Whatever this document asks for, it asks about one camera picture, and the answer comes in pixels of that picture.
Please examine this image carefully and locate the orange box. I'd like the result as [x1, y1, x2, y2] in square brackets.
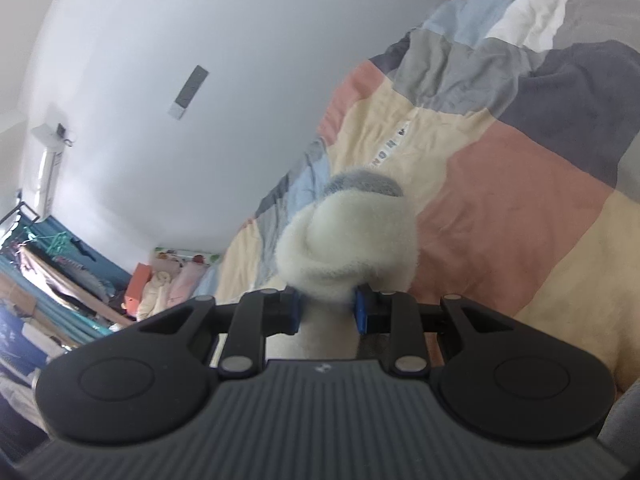
[124, 261, 154, 320]

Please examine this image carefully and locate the pile of folded bedding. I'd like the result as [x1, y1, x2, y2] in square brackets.
[134, 246, 222, 322]

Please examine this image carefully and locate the white and grey fleece garment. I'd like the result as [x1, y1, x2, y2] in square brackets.
[267, 169, 419, 361]

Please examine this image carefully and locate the teal covered clothes rack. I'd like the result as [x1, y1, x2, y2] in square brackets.
[0, 187, 132, 366]

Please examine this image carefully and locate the dark wall remote holder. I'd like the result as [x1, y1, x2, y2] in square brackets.
[167, 64, 210, 120]

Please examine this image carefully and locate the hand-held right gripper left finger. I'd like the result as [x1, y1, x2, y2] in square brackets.
[137, 287, 301, 379]

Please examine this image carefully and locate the white air conditioner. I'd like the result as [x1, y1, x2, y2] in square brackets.
[29, 121, 72, 218]

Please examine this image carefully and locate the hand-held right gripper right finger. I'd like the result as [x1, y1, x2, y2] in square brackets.
[353, 285, 516, 379]

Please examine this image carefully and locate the patchwork blanket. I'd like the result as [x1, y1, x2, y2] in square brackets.
[212, 0, 640, 401]

